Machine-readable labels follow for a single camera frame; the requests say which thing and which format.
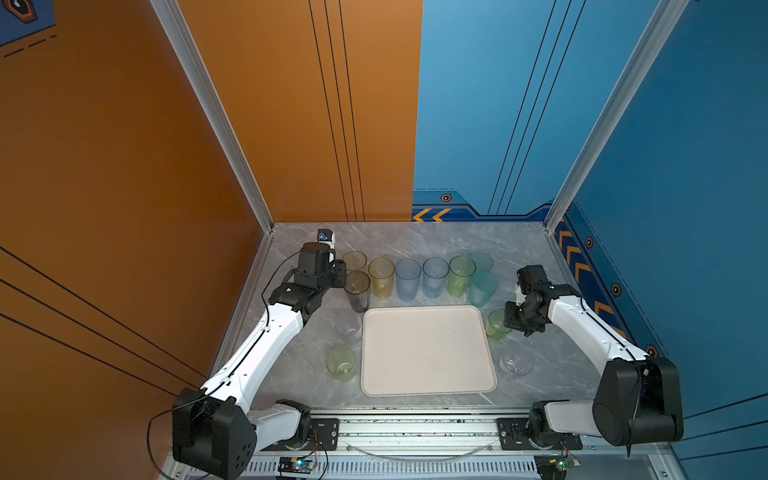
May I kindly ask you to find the teal tall cup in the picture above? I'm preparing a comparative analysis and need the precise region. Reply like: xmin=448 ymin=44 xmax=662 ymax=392
xmin=467 ymin=271 xmax=499 ymax=308
xmin=470 ymin=251 xmax=494 ymax=272

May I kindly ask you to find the blue tall cup left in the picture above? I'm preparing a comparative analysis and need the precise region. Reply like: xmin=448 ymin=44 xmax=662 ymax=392
xmin=395 ymin=258 xmax=422 ymax=301

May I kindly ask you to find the white rectangular tray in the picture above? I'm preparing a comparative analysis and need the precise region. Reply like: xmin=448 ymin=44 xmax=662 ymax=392
xmin=361 ymin=305 xmax=497 ymax=398

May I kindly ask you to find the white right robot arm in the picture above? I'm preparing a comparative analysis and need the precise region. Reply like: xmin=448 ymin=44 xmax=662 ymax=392
xmin=504 ymin=265 xmax=684 ymax=449

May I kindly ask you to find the clear faceted small cup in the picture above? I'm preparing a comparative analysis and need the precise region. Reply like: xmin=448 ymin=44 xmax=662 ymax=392
xmin=499 ymin=350 xmax=534 ymax=378

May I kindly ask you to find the left green circuit board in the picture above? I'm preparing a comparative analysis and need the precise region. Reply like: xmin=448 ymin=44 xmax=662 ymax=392
xmin=277 ymin=457 xmax=318 ymax=479

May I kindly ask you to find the yellow tall cup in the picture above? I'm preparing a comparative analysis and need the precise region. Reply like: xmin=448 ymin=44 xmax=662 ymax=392
xmin=368 ymin=257 xmax=395 ymax=300

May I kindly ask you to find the clear tube on rail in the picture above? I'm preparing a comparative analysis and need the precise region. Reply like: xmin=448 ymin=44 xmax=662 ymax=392
xmin=339 ymin=442 xmax=494 ymax=464

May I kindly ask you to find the teal tall cup back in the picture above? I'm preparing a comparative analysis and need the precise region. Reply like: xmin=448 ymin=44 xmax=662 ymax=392
xmin=470 ymin=251 xmax=494 ymax=272

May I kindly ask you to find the right green circuit board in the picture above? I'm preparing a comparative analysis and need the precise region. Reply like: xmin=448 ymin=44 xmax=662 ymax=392
xmin=534 ymin=456 xmax=582 ymax=480

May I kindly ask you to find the left aluminium corner post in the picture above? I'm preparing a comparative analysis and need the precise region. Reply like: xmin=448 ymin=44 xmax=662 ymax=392
xmin=149 ymin=0 xmax=276 ymax=234

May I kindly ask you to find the teal tall cup front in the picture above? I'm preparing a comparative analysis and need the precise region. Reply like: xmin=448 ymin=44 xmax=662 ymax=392
xmin=467 ymin=271 xmax=499 ymax=308

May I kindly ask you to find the grey smoky tall cup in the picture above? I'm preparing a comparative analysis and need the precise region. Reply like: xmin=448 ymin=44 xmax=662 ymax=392
xmin=344 ymin=271 xmax=371 ymax=313

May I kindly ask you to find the aluminium corner post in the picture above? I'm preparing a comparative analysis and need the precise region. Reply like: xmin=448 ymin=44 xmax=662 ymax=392
xmin=543 ymin=0 xmax=689 ymax=234
xmin=149 ymin=0 xmax=276 ymax=234

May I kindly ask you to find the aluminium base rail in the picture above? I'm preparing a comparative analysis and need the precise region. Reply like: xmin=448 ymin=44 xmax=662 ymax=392
xmin=158 ymin=407 xmax=688 ymax=480

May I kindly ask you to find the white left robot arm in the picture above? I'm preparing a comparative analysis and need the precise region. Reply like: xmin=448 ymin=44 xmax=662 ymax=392
xmin=166 ymin=229 xmax=347 ymax=479

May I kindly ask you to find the green tall cup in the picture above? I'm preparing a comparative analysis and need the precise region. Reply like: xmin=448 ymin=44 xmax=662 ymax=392
xmin=446 ymin=255 xmax=476 ymax=298

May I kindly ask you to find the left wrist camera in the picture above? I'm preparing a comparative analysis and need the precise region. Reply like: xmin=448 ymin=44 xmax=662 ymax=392
xmin=317 ymin=228 xmax=335 ymax=249

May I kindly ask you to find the clear dimpled small cup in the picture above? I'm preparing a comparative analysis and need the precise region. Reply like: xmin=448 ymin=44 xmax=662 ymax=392
xmin=335 ymin=317 xmax=362 ymax=346

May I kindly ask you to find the blue tall cup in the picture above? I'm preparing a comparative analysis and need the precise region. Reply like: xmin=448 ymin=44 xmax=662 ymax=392
xmin=395 ymin=258 xmax=422 ymax=301
xmin=422 ymin=257 xmax=450 ymax=299

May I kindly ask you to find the blue tall cup right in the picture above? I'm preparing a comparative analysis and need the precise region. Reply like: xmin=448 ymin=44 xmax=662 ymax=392
xmin=422 ymin=257 xmax=450 ymax=299

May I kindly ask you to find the amber tall cup back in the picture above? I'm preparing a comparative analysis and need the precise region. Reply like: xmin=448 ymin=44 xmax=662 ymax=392
xmin=342 ymin=251 xmax=368 ymax=273

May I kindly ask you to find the small green cup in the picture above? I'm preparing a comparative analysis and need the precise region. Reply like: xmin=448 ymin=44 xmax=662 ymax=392
xmin=485 ymin=310 xmax=511 ymax=341
xmin=326 ymin=346 xmax=357 ymax=382

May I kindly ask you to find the right aluminium corner post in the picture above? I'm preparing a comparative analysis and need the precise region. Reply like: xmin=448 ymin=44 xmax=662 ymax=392
xmin=543 ymin=0 xmax=689 ymax=234

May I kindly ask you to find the green circuit board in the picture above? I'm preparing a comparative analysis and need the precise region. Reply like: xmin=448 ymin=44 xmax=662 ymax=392
xmin=534 ymin=456 xmax=582 ymax=480
xmin=277 ymin=457 xmax=318 ymax=479

